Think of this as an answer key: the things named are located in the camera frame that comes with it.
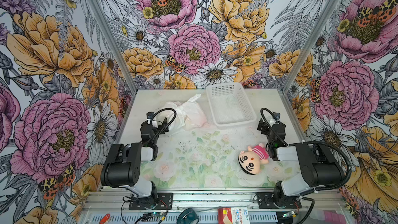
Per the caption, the translucent white plastic bag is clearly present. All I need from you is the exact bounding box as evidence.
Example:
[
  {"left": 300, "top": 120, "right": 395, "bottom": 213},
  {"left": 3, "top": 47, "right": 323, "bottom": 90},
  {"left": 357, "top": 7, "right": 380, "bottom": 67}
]
[{"left": 161, "top": 94, "right": 207, "bottom": 132}]

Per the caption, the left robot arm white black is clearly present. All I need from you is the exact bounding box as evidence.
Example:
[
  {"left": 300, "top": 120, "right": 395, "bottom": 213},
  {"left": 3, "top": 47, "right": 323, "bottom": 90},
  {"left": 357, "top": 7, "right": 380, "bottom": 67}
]
[{"left": 100, "top": 108, "right": 177, "bottom": 210}]

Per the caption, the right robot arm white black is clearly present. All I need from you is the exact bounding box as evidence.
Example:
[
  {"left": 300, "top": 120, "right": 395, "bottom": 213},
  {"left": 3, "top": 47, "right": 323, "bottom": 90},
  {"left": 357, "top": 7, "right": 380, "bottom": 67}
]
[{"left": 257, "top": 107, "right": 352, "bottom": 208}]

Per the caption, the cartoon boy plush doll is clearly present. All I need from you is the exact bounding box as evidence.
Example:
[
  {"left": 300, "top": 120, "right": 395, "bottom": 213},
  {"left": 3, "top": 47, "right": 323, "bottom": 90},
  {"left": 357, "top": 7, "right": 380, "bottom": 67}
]
[{"left": 238, "top": 143, "right": 269, "bottom": 175}]

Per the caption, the white plastic mesh basket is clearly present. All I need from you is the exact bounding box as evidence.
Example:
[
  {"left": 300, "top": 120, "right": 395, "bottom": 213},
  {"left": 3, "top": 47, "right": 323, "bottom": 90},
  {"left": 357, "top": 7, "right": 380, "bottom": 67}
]
[{"left": 206, "top": 83, "right": 257, "bottom": 129}]

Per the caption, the red bandage box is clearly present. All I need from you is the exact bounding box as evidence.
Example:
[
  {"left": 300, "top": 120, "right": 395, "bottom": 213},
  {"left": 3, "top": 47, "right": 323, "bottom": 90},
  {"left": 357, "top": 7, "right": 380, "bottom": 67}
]
[{"left": 218, "top": 207, "right": 250, "bottom": 224}]

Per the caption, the teal tape roll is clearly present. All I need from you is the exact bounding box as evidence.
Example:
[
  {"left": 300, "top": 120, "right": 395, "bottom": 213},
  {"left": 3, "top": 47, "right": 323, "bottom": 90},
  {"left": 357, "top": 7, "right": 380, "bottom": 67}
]
[{"left": 176, "top": 208, "right": 200, "bottom": 224}]

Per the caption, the pink item in clear box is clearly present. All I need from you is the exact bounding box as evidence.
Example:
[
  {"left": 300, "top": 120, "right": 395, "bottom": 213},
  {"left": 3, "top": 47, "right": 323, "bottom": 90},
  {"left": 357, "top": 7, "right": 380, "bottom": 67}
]
[{"left": 309, "top": 209, "right": 347, "bottom": 224}]

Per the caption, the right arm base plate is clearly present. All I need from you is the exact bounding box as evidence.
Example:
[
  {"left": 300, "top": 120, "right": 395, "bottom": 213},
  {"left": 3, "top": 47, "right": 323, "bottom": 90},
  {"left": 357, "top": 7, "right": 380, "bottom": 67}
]
[{"left": 253, "top": 192, "right": 302, "bottom": 209}]

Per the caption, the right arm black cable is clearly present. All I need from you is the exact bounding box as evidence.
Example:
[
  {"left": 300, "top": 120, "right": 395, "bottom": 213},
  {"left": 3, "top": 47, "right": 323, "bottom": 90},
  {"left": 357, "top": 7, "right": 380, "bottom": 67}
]
[{"left": 260, "top": 107, "right": 352, "bottom": 224}]

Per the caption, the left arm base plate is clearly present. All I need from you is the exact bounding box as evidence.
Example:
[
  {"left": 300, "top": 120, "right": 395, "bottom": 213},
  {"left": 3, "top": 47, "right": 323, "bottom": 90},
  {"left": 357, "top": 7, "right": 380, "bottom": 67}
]
[{"left": 129, "top": 193, "right": 174, "bottom": 211}]

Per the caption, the red handled tool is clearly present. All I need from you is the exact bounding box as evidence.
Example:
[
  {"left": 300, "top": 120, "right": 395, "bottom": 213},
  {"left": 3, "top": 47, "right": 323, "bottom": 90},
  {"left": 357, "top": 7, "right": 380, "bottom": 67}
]
[{"left": 99, "top": 214, "right": 111, "bottom": 224}]

